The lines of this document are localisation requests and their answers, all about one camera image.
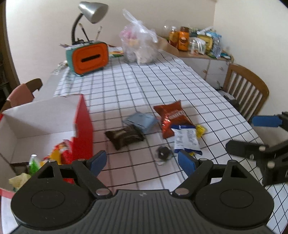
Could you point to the red-brown chip packet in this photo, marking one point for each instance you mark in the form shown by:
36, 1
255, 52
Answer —
171, 114

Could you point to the orange teal tissue box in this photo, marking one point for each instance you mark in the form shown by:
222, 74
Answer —
90, 59

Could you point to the colourful leaflets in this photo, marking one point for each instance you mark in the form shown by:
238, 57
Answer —
115, 52

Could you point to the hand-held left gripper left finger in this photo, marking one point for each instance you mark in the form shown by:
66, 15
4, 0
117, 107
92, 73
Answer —
99, 160

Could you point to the thin paintbrush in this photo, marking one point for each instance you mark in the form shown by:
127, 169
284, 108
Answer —
84, 32
99, 33

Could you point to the clear water bottle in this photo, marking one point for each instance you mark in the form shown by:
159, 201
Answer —
216, 47

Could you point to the green snack packet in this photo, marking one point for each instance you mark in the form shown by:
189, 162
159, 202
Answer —
34, 165

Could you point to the brown paper bag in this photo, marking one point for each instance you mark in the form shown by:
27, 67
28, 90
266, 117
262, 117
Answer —
167, 45

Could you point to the light blue snack packet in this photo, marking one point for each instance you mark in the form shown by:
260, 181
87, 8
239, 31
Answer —
140, 120

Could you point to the blue white snack packet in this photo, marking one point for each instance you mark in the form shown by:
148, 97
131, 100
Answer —
185, 140

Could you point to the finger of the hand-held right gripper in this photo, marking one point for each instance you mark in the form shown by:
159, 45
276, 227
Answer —
243, 148
265, 121

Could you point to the red cardboard box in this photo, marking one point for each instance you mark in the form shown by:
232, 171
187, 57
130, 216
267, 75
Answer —
84, 135

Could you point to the bright yellow snack packet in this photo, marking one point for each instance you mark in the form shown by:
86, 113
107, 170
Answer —
200, 130

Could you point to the small dark chocolate packet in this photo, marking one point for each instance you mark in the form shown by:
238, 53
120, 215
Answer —
163, 153

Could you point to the dark wooden chair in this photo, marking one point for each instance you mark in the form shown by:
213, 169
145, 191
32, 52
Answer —
33, 84

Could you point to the light wooden chair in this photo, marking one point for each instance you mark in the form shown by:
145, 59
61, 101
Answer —
245, 73

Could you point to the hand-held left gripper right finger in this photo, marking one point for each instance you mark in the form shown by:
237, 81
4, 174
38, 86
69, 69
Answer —
185, 162

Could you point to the yellow lidded container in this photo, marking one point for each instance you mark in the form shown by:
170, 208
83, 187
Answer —
207, 40

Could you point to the grey desk lamp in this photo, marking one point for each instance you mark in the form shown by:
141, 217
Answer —
92, 11

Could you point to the dark brown snack packet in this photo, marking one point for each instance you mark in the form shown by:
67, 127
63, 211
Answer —
123, 137

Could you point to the large red snack packet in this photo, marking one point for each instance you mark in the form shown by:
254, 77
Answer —
65, 148

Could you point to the crumpled clear wrapper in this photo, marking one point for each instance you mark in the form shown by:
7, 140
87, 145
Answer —
59, 68

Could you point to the clear plastic bag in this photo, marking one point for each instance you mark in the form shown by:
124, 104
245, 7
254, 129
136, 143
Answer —
141, 46

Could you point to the white cabinet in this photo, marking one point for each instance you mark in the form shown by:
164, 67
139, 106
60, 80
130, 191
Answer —
198, 65

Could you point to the pale yellow snack packet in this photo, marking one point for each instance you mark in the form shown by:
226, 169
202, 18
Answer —
19, 181

